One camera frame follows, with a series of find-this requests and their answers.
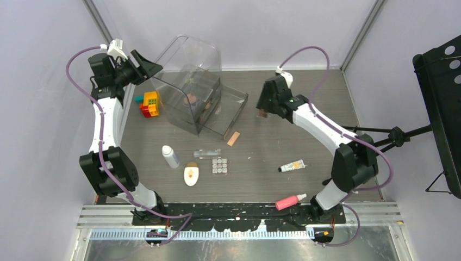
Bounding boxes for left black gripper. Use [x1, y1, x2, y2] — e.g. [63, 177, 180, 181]
[113, 51, 162, 88]

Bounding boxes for eyeshadow palette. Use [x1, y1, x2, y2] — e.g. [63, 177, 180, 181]
[257, 109, 268, 119]

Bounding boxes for clear acrylic drawer organizer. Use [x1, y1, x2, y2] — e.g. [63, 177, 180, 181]
[151, 35, 222, 135]

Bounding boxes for pink round powder puff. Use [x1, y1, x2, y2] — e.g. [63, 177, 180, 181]
[183, 94, 197, 106]

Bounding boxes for purple eyelash curler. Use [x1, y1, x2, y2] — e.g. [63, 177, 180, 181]
[190, 104, 197, 115]

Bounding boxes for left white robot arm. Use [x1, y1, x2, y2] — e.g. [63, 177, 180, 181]
[79, 49, 167, 225]

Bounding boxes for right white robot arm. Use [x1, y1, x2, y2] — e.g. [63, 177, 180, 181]
[256, 74, 378, 223]

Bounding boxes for colourful toy block stack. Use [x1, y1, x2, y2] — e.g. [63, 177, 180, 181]
[135, 91, 159, 118]

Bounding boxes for peach concealer stick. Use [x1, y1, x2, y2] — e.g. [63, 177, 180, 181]
[227, 132, 240, 146]

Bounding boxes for small printed cream tube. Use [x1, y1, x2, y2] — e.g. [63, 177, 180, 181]
[278, 160, 306, 172]

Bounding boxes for white cylindrical bottle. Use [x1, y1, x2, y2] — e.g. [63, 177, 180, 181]
[161, 145, 179, 169]

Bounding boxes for grey square sample palette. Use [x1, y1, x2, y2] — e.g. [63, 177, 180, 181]
[211, 158, 228, 175]

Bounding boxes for clear small bottle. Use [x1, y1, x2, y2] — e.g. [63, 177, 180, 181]
[193, 149, 221, 159]

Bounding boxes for pink spray bottle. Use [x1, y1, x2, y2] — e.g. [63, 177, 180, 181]
[275, 194, 307, 211]

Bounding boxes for white oval compact case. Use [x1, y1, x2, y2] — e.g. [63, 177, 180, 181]
[183, 161, 200, 187]

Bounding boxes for black tripod stand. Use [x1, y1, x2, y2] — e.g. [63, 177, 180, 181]
[321, 124, 433, 187]

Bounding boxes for black perforated panel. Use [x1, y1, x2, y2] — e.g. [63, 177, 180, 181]
[412, 35, 460, 198]

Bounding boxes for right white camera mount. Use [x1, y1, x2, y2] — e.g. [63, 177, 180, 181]
[275, 66, 293, 89]

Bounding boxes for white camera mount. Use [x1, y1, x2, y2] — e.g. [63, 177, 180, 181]
[99, 39, 128, 61]
[275, 66, 293, 89]

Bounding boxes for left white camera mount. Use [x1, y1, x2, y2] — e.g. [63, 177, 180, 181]
[99, 39, 128, 61]

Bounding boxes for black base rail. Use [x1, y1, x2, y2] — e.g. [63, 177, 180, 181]
[131, 203, 346, 232]

